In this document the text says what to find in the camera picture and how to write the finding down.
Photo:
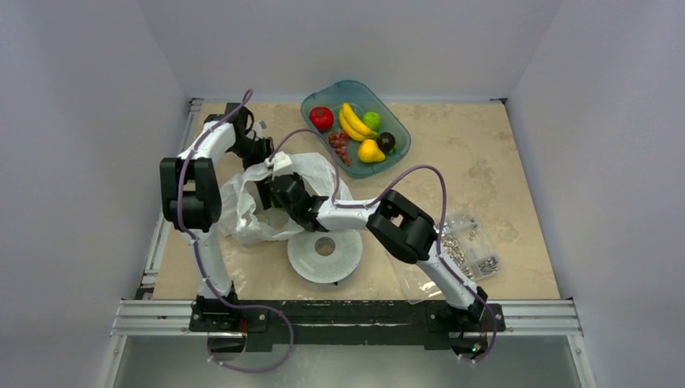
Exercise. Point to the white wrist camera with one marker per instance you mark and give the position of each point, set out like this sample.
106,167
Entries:
279,164
259,128

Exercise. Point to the teal plastic tray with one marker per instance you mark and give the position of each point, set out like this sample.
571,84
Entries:
362,100

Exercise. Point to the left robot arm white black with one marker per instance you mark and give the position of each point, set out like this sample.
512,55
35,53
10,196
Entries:
191,201

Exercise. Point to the green fake lime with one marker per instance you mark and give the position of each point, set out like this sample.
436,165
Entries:
372,120

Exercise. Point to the red fake tomato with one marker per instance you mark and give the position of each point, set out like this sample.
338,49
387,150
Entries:
322,118

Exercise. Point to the dark purple fake plum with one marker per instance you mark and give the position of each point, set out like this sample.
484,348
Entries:
386,142

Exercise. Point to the yellow fake pear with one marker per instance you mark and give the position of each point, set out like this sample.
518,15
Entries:
370,152

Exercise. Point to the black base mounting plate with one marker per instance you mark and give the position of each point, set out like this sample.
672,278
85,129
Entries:
432,325

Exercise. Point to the yellow fake banana bunch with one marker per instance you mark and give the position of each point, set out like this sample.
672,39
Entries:
352,125

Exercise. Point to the clear plastic screw box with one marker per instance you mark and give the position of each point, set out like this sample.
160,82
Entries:
466,244

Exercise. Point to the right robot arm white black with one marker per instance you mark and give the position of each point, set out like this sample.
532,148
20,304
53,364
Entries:
407,233

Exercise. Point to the red fake grape bunch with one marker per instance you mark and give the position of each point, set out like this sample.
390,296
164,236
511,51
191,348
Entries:
338,142

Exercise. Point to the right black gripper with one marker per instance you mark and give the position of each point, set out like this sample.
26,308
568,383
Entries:
272,194

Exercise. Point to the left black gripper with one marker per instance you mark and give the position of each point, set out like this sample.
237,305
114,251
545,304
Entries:
266,149

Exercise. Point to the white plastic bag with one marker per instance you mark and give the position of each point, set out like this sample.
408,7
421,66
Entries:
244,218

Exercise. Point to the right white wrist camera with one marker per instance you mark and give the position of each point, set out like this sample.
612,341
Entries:
279,164

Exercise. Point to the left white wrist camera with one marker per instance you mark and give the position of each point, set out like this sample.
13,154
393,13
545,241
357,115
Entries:
259,128

